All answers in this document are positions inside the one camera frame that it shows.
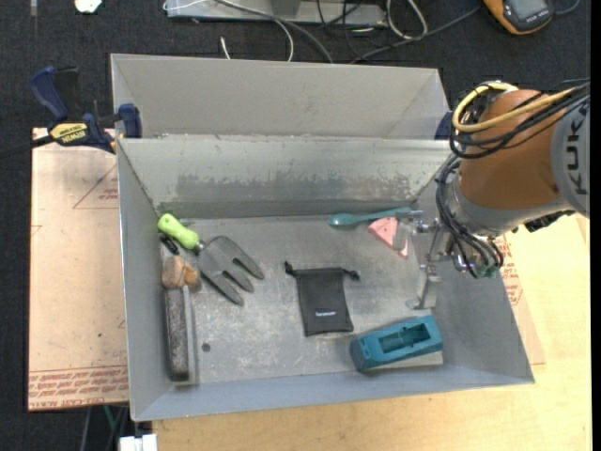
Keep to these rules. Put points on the small black clip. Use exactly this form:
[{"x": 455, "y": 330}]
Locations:
[{"x": 169, "y": 244}]

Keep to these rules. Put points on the pink triangular block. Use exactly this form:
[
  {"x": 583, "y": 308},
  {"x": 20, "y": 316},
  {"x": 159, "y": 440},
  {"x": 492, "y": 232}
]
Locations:
[{"x": 382, "y": 230}]

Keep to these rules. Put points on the grey metal bin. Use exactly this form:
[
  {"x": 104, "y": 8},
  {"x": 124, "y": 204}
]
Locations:
[{"x": 282, "y": 346}]

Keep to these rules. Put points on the teal plastic box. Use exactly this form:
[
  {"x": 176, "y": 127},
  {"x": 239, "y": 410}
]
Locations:
[{"x": 371, "y": 353}]

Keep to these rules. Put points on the tan brown toy bread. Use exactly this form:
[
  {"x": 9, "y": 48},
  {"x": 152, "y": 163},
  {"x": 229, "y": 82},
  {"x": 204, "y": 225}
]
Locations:
[{"x": 178, "y": 273}]

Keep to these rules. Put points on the dark grey flat block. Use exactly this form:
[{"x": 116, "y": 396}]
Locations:
[{"x": 177, "y": 336}]

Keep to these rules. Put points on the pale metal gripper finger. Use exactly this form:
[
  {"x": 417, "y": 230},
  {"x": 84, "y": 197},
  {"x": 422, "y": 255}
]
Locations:
[
  {"x": 428, "y": 291},
  {"x": 402, "y": 237}
]

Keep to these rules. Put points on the teal plastic spoon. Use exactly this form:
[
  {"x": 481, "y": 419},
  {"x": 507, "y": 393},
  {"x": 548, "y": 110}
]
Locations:
[{"x": 343, "y": 220}]

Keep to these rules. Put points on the brown cardboard board red print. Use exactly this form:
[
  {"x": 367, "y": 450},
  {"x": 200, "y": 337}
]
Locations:
[{"x": 70, "y": 252}]

